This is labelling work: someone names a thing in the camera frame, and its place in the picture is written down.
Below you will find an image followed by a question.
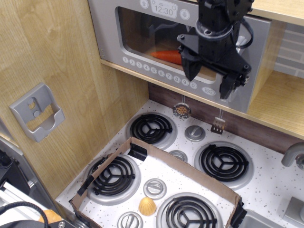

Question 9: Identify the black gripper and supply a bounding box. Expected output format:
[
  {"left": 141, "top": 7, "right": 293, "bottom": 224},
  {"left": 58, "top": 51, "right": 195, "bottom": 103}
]
[{"left": 177, "top": 20, "right": 252, "bottom": 99}]

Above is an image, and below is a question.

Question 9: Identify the silver microwave door handle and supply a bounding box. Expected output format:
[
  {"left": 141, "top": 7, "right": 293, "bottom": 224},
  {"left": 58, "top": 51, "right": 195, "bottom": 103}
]
[{"left": 222, "top": 35, "right": 248, "bottom": 102}]

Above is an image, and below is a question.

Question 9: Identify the grey toy microwave door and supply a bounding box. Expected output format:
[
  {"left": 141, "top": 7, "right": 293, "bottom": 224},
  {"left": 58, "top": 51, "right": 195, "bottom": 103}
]
[{"left": 89, "top": 0, "right": 271, "bottom": 113}]

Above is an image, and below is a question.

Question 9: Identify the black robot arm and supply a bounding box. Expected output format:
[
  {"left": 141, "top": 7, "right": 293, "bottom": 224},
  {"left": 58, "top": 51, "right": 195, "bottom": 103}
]
[{"left": 177, "top": 0, "right": 253, "bottom": 99}]

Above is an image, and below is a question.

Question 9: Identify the orange toy carrot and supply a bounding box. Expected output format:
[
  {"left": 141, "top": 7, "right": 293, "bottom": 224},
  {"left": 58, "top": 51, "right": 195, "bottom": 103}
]
[{"left": 150, "top": 50, "right": 182, "bottom": 65}]

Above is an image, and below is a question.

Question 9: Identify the hanging toy strainer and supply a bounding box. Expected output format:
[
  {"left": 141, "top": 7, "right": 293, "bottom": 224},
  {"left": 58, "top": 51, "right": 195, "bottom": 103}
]
[{"left": 172, "top": 95, "right": 192, "bottom": 120}]

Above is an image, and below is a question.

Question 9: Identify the hanging toy spatula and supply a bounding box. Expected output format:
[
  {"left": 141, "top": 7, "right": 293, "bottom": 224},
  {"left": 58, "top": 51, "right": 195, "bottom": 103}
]
[{"left": 210, "top": 109, "right": 226, "bottom": 135}]

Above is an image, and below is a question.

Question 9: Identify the back grey stove knob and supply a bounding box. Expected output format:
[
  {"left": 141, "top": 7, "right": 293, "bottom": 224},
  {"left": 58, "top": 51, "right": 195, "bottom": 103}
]
[{"left": 184, "top": 125, "right": 206, "bottom": 142}]

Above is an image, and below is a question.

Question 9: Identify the grey stove knob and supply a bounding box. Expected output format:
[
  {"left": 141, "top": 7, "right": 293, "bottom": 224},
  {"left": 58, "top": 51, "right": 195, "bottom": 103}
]
[
  {"left": 117, "top": 211, "right": 143, "bottom": 228},
  {"left": 143, "top": 178, "right": 167, "bottom": 200},
  {"left": 184, "top": 125, "right": 206, "bottom": 142}
]

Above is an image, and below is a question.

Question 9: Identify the back left black burner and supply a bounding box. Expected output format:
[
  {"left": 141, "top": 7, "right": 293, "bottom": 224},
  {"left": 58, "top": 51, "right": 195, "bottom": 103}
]
[{"left": 127, "top": 114, "right": 173, "bottom": 144}]

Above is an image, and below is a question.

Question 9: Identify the black burner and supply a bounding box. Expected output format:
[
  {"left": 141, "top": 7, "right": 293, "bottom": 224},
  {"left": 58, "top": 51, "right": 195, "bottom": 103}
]
[
  {"left": 199, "top": 144, "right": 249, "bottom": 182},
  {"left": 92, "top": 156, "right": 137, "bottom": 197},
  {"left": 164, "top": 196, "right": 221, "bottom": 228},
  {"left": 127, "top": 114, "right": 173, "bottom": 144}
]

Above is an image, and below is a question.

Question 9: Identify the middle small grey knob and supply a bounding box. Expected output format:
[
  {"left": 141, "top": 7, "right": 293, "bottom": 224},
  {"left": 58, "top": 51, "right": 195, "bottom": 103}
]
[{"left": 169, "top": 150, "right": 188, "bottom": 162}]

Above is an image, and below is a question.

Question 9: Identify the back right black burner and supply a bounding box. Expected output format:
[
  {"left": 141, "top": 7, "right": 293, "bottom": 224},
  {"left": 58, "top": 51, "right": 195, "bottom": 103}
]
[{"left": 199, "top": 144, "right": 249, "bottom": 182}]

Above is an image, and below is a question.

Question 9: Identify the brown cardboard fence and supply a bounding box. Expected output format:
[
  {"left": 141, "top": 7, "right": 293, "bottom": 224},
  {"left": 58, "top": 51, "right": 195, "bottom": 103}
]
[{"left": 69, "top": 137, "right": 247, "bottom": 228}]

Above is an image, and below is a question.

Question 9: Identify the grey toy faucet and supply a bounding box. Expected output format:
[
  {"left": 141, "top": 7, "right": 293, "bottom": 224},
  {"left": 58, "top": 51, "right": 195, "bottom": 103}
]
[{"left": 281, "top": 142, "right": 304, "bottom": 170}]

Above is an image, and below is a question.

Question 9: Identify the centre grey stove knob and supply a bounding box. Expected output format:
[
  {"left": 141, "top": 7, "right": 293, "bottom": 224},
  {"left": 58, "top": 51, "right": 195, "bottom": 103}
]
[{"left": 143, "top": 178, "right": 167, "bottom": 200}]

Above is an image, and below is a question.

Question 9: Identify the front right black burner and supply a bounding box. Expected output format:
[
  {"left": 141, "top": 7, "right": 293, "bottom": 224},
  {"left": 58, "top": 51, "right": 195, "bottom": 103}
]
[{"left": 164, "top": 196, "right": 221, "bottom": 228}]

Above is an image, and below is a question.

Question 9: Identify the front left black burner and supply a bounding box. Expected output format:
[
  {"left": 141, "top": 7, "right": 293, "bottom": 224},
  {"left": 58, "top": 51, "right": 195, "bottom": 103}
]
[{"left": 92, "top": 156, "right": 137, "bottom": 197}]

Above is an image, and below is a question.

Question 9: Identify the yellow ridged toy shell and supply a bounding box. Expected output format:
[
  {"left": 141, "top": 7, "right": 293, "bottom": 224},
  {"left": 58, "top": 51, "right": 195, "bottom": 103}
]
[{"left": 138, "top": 197, "right": 157, "bottom": 216}]

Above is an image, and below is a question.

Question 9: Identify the grey toy sink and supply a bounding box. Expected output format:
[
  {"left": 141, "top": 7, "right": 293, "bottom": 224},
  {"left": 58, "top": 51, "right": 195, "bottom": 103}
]
[{"left": 239, "top": 197, "right": 304, "bottom": 228}]

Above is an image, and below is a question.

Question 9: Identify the front grey stove knob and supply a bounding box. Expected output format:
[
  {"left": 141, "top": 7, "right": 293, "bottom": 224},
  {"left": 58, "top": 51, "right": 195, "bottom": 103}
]
[{"left": 117, "top": 211, "right": 143, "bottom": 228}]

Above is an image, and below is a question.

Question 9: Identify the orange toy at bottom left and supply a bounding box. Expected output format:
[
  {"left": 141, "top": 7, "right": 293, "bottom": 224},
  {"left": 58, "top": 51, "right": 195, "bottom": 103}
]
[{"left": 43, "top": 209, "right": 62, "bottom": 224}]

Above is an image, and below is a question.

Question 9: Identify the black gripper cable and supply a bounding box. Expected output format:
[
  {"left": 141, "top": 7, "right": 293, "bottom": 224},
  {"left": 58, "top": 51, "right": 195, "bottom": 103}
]
[{"left": 236, "top": 19, "right": 255, "bottom": 49}]

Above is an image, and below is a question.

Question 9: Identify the grey wall phone holder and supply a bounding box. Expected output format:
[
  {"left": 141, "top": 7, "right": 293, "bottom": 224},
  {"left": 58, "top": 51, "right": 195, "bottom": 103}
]
[{"left": 9, "top": 83, "right": 65, "bottom": 142}]

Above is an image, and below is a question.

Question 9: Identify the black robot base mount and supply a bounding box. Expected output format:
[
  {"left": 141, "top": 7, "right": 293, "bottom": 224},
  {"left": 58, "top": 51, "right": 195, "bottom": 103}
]
[{"left": 0, "top": 150, "right": 30, "bottom": 195}]

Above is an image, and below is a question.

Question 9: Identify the black braided cable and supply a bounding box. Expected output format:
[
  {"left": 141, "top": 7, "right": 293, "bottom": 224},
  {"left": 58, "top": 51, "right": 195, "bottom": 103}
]
[{"left": 0, "top": 201, "right": 49, "bottom": 228}]

